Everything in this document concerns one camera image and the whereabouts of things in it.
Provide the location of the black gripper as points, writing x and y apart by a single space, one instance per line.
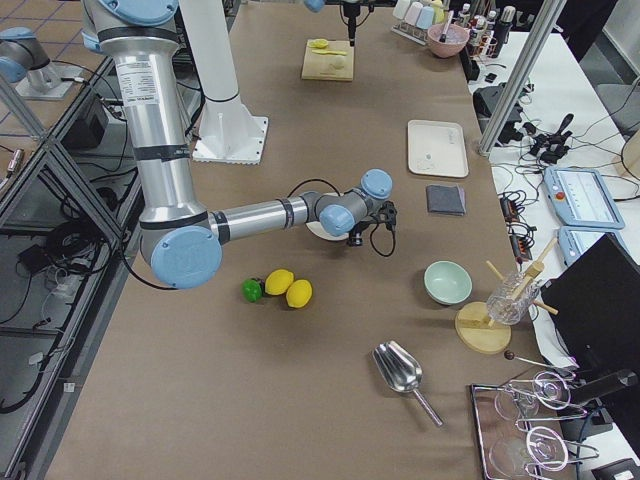
357 232

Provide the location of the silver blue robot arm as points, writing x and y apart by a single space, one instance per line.
181 239

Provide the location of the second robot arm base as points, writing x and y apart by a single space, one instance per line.
25 62

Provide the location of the white rabbit tray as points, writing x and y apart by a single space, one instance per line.
436 148

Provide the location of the black framed tray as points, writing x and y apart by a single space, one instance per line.
489 426

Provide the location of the grey folded cloth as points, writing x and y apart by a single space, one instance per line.
446 200

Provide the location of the white plate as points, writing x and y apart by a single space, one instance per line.
320 231

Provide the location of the mint green bowl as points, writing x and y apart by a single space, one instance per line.
447 282

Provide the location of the yellow lemon right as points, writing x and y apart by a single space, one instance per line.
299 293

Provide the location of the yellow lemon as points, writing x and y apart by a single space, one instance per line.
278 282
299 293

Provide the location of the yellow lemon left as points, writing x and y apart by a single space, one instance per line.
278 282

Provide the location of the clear glass cup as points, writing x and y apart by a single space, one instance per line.
510 301

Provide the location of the green lime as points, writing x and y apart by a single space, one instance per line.
252 289

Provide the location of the metal scoop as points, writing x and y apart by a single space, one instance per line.
403 374

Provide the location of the wooden cutting board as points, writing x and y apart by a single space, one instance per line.
328 60

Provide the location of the round wooden cup stand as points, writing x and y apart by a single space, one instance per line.
478 331

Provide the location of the blue teach pendant lower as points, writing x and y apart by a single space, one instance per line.
574 241

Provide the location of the blue teach pendant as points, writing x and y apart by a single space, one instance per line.
574 241
580 198

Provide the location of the pink bowl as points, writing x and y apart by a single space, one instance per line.
456 39

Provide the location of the blue teach pendant upper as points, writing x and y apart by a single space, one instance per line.
580 198

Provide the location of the pastel cup rack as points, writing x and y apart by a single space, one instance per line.
414 18

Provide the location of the black monitor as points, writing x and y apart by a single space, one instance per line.
597 299

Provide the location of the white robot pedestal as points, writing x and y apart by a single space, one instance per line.
227 131

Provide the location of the aluminium frame post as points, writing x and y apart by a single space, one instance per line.
542 27

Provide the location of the wire glass holder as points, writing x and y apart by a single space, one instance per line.
536 449

